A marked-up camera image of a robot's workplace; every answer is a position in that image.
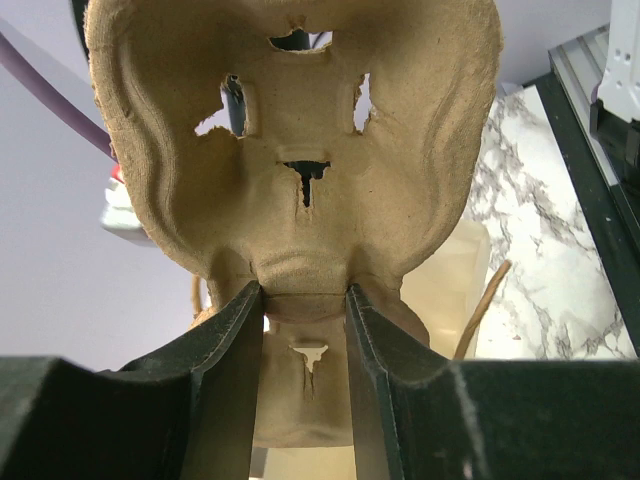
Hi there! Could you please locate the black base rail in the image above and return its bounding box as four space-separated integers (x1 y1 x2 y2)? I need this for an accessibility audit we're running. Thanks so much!
522 24 640 351

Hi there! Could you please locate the brown paper bag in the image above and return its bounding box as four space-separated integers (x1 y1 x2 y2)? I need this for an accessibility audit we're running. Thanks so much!
254 219 491 479

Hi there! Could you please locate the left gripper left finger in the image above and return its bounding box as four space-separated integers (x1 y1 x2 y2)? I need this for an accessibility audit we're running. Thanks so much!
1 282 263 479

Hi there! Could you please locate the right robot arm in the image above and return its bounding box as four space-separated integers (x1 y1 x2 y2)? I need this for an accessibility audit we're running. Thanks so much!
346 1 639 479

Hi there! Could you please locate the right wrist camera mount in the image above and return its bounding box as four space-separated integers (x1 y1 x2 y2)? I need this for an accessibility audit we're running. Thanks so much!
100 164 155 247

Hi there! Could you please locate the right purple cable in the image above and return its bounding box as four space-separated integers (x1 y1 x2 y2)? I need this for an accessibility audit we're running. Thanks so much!
0 17 121 162

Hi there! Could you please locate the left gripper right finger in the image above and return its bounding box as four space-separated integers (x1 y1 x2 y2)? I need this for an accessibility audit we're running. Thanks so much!
345 285 639 479

